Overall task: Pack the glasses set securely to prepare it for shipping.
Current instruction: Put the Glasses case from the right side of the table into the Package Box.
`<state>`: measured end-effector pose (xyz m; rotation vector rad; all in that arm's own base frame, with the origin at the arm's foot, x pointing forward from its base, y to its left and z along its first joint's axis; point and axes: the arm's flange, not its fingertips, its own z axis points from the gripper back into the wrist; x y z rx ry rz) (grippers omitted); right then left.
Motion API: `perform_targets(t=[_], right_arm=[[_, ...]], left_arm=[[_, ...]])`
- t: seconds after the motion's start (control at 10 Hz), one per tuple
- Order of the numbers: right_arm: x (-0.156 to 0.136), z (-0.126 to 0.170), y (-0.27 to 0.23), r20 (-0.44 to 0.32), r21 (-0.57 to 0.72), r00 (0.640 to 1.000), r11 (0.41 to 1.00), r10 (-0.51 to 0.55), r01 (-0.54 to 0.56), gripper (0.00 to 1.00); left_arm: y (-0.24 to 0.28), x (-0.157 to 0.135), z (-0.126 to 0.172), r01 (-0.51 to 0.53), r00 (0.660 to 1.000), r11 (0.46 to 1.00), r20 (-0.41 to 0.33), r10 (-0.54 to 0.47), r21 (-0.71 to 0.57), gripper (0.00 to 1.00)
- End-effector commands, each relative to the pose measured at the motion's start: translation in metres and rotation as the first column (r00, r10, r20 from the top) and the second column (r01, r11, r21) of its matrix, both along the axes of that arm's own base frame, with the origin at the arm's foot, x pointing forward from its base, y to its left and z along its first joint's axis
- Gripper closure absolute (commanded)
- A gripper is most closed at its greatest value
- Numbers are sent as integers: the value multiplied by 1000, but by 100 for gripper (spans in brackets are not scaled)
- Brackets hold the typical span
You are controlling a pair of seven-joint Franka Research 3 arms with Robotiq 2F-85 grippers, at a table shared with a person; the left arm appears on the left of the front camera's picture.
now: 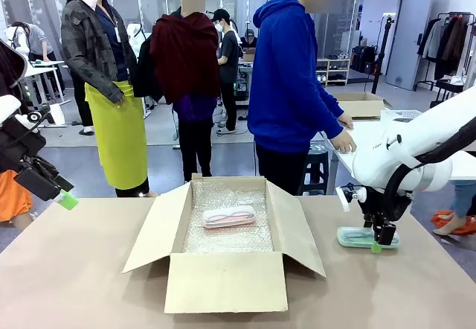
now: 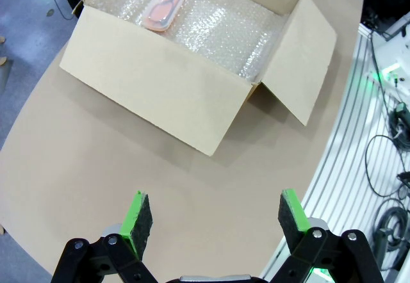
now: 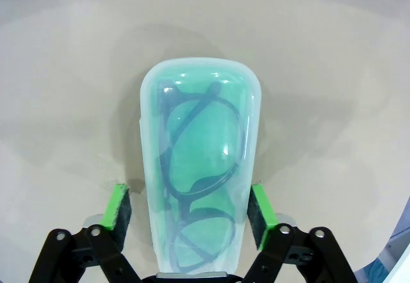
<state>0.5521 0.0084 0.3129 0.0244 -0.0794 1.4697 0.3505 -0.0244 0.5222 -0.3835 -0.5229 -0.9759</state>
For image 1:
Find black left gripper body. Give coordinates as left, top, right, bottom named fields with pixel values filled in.
left=0, top=119, right=48, bottom=176

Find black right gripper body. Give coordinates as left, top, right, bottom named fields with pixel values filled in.
left=362, top=191, right=391, bottom=228

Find mint green glasses case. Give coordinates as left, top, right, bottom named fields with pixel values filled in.
left=336, top=226, right=402, bottom=251

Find pink glasses case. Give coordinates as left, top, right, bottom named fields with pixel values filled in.
left=202, top=205, right=257, bottom=229

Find cardboard box holding glasses cases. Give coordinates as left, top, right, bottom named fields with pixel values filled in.
left=122, top=173, right=327, bottom=314

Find person's right forearm blue sleeve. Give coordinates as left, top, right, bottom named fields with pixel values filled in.
left=303, top=90, right=345, bottom=140

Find person's left forearm blue sleeve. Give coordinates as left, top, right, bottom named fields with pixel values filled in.
left=323, top=96, right=345, bottom=120

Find person's right hand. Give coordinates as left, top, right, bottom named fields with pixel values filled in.
left=329, top=130, right=358, bottom=155

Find person's left hand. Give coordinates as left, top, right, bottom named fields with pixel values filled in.
left=337, top=112, right=355, bottom=130

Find orange fabric garment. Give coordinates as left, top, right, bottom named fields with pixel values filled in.
left=0, top=170, right=34, bottom=232

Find white bin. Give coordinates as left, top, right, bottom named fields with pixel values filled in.
left=49, top=103, right=67, bottom=126

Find orange cloth under bare foot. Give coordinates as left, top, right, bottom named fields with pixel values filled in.
left=431, top=209, right=476, bottom=236

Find dark plastic stool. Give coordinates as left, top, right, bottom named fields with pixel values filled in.
left=301, top=141, right=331, bottom=196

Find mannequin with yellow apron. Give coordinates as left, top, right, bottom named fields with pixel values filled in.
left=61, top=0, right=150, bottom=199

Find white desk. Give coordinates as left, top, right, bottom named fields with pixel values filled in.
left=22, top=60, right=71, bottom=107

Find mannequin leg in jeans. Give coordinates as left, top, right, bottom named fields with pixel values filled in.
left=433, top=179, right=476, bottom=237

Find white plastic basket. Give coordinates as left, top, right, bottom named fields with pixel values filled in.
left=381, top=109, right=424, bottom=124

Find shallow cardboard box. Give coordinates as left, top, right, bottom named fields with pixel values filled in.
left=332, top=92, right=393, bottom=120

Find person in grey shirt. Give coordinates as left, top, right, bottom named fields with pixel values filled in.
left=10, top=21, right=67, bottom=98

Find black chair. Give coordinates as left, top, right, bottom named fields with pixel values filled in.
left=429, top=77, right=466, bottom=109

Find wooden shoe rack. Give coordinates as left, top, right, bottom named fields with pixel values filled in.
left=315, top=57, right=351, bottom=86

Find bubble wrap sheet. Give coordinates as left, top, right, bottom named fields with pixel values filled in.
left=181, top=182, right=275, bottom=255

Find black suitcases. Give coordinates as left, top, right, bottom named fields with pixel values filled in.
left=350, top=44, right=381, bottom=74

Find black tripod pole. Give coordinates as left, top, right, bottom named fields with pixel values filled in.
left=370, top=13, right=396, bottom=95

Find person in blue hoodie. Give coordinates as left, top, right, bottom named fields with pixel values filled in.
left=247, top=0, right=358, bottom=197

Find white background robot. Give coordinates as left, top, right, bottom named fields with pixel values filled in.
left=126, top=22, right=149, bottom=54

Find grey door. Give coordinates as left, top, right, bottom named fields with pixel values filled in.
left=384, top=0, right=436, bottom=92

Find mannequin with maroon shawl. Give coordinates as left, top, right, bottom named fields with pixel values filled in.
left=132, top=0, right=223, bottom=183

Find black clothes rack with coats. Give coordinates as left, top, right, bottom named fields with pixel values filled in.
left=415, top=10, right=476, bottom=92

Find person in black shirt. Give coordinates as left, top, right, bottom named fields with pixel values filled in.
left=211, top=7, right=242, bottom=135

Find black corrugated cable hose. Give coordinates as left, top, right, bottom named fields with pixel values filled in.
left=384, top=121, right=476, bottom=223

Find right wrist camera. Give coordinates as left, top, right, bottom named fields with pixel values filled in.
left=335, top=183, right=368, bottom=211

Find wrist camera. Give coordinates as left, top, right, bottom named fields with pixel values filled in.
left=335, top=183, right=368, bottom=211
left=16, top=104, right=56, bottom=126

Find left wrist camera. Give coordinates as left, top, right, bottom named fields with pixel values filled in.
left=16, top=104, right=56, bottom=126

